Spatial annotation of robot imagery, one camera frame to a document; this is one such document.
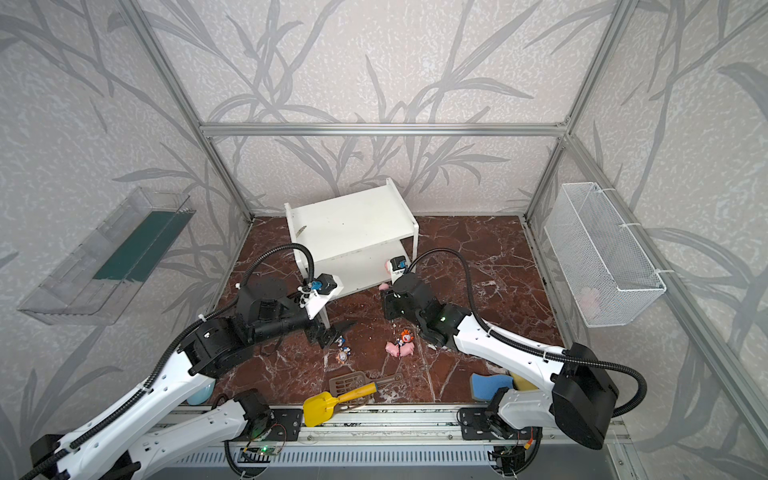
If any brown slotted spatula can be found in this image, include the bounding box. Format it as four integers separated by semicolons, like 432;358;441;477
329;371;403;397

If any clear plastic wall bin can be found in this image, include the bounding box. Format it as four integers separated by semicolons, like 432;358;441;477
18;187;196;326

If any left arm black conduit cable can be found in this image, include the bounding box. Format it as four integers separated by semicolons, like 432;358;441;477
17;242;317;480

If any white two-tier shelf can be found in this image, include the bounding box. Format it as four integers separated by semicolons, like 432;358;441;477
284;178;419;296

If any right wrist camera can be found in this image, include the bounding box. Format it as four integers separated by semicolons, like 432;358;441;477
389;255;408;283

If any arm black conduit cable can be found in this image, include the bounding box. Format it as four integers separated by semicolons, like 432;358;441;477
17;242;317;480
403;247;649;418

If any yellow sponge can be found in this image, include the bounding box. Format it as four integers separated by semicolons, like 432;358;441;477
512;374;537;391

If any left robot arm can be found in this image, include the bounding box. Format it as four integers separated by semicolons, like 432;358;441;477
25;274;351;479

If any pink pig toy pair lower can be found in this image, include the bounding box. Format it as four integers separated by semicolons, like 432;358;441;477
385;342;400;358

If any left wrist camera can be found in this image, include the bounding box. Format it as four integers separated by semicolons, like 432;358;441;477
299;273;344;320

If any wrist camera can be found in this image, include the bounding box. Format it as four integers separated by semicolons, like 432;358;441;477
389;255;408;283
299;273;344;320

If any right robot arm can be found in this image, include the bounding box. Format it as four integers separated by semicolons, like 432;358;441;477
380;273;619;450

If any aluminium front rail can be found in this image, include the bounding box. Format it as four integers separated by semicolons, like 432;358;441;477
143;403;631;448

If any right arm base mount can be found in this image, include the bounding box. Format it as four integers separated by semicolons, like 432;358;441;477
457;407;541;441

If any green circuit board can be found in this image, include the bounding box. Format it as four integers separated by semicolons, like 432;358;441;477
240;445;283;463

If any pink pig toy pair upper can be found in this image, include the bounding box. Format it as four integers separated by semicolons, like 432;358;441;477
399;343;415;357

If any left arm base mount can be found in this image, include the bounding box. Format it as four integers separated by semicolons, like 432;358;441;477
233;389;303;442

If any pink toy in basket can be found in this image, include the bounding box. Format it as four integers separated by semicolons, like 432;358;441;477
576;287;601;320

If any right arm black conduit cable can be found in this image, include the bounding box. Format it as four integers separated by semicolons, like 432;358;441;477
403;247;649;418

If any yellow toy shovel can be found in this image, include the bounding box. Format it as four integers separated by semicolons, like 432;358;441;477
303;382;377;428

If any pink pig toy pair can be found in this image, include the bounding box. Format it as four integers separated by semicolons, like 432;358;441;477
399;343;415;357
385;342;400;358

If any blue sponge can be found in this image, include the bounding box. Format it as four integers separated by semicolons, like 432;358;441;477
470;373;515;402

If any orange blue cat figurine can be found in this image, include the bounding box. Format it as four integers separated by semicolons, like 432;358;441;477
398;329;414;346

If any light blue round object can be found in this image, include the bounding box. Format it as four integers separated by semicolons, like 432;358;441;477
186;383;215;406

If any white wire mesh basket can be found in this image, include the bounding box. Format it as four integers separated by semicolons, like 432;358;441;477
544;182;667;328

